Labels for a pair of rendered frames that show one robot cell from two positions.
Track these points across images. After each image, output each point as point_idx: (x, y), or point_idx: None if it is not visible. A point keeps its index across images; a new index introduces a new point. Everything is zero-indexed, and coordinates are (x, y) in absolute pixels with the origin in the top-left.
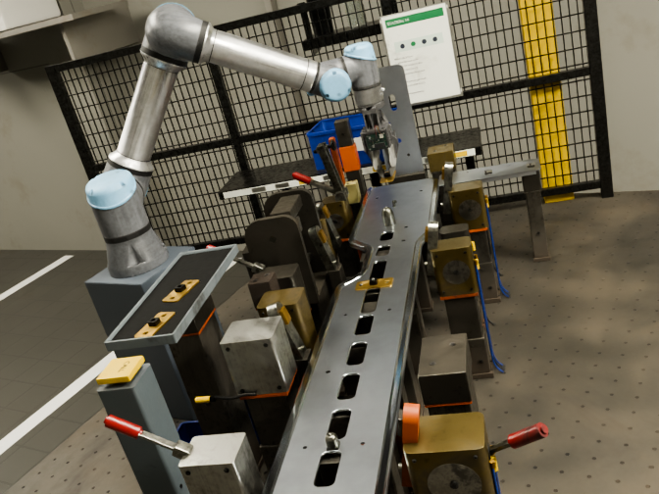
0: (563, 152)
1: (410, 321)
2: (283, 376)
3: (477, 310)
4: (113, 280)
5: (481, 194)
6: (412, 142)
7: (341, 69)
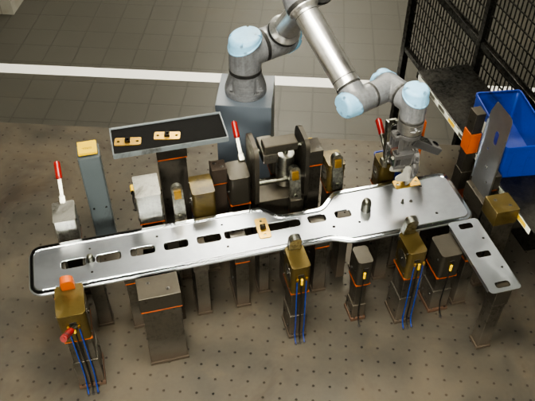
0: None
1: (216, 261)
2: (139, 217)
3: (291, 301)
4: (222, 87)
5: (408, 258)
6: (490, 177)
7: (391, 94)
